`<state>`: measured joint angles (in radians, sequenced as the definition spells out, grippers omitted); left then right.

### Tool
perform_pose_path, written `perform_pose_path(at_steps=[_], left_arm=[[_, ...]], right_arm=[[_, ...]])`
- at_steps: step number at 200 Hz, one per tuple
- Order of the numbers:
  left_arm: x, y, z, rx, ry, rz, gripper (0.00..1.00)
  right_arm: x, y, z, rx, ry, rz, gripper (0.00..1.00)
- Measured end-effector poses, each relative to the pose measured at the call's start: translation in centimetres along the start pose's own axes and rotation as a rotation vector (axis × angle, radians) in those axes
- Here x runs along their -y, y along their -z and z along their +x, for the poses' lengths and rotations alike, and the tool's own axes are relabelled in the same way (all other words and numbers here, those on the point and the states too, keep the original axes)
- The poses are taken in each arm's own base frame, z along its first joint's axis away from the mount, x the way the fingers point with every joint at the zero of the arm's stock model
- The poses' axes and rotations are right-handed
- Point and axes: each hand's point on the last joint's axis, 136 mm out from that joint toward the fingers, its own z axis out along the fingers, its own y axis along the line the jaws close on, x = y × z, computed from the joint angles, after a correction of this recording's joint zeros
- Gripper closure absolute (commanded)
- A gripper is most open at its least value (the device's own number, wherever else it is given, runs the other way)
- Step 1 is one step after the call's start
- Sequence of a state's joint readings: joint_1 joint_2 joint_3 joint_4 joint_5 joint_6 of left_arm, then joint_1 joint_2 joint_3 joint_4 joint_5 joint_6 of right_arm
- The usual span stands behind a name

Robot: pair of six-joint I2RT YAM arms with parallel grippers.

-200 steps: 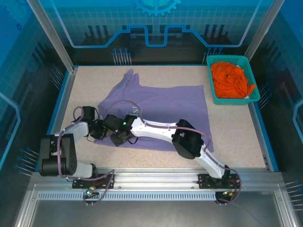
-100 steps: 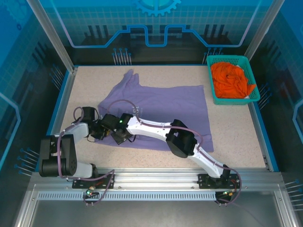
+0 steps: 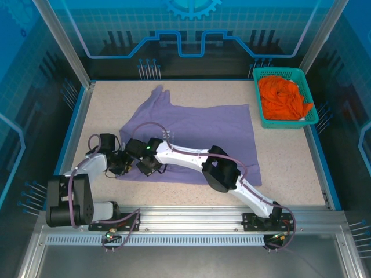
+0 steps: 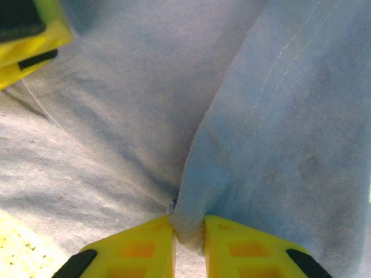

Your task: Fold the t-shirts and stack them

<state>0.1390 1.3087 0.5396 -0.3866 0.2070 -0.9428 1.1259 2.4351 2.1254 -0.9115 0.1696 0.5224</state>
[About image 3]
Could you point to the purple t-shirt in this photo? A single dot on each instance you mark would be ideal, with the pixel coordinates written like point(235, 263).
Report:
point(203, 124)

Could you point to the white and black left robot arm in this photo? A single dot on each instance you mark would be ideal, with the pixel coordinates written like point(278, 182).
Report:
point(94, 165)

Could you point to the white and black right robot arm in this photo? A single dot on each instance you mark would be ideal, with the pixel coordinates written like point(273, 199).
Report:
point(179, 156)

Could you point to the aluminium base beam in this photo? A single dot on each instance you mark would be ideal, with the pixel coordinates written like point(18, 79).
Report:
point(188, 217)

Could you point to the grey metal shelf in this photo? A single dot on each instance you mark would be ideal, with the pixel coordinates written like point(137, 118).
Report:
point(188, 263)

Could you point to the orange t-shirt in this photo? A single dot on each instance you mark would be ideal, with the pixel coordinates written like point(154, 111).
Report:
point(278, 98)

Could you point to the teal plastic basket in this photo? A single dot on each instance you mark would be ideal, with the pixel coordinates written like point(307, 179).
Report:
point(307, 87)

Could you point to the aluminium left side rail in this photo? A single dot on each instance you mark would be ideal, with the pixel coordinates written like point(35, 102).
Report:
point(76, 130)

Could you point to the aluminium rail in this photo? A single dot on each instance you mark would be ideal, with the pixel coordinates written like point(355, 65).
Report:
point(76, 130)
point(320, 168)

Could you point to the aluminium left frame post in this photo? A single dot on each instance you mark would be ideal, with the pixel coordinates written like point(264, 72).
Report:
point(62, 37)

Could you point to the aluminium frame post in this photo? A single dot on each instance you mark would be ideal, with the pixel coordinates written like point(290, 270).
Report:
point(62, 37)
point(327, 29)

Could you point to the aluminium right side rail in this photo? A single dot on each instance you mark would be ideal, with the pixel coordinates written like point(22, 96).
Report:
point(320, 168)

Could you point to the aluminium right frame post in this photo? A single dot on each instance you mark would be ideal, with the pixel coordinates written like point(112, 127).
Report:
point(327, 29)

